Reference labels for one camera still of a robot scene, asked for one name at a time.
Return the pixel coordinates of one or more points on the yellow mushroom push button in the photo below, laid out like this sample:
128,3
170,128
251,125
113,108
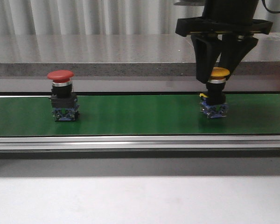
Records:
213,102

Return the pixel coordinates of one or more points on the grey stone slab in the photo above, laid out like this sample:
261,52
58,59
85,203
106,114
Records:
262,60
97,55

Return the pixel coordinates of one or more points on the grey stone slab right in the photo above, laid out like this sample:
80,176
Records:
262,60

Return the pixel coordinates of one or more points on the white corrugated curtain backdrop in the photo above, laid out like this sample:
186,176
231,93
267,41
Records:
92,17

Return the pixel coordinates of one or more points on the red mushroom push button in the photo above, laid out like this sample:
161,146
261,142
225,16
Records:
63,99

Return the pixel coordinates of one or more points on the grey stone slab left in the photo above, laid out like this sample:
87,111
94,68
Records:
97,55

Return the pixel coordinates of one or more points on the green conveyor belt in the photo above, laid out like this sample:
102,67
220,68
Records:
141,115

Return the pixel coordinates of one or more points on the white conveyor back panel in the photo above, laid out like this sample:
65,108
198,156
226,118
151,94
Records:
142,84

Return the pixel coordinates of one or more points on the aluminium conveyor front rail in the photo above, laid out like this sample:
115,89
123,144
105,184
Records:
153,143

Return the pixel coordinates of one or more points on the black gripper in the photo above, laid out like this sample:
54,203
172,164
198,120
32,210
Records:
222,17

